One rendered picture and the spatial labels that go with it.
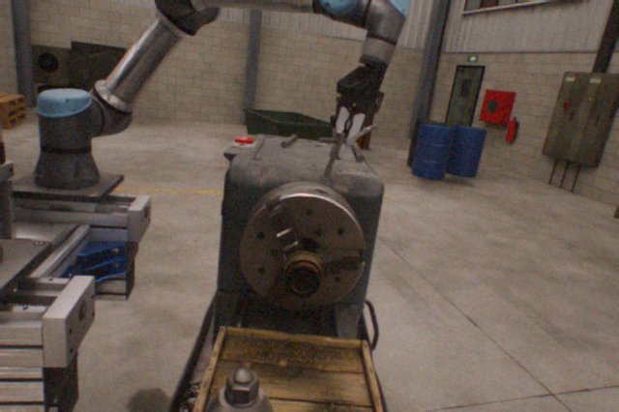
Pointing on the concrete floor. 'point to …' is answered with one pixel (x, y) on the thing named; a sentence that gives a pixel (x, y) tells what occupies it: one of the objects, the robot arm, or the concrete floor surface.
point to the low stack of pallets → (12, 110)
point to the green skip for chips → (286, 124)
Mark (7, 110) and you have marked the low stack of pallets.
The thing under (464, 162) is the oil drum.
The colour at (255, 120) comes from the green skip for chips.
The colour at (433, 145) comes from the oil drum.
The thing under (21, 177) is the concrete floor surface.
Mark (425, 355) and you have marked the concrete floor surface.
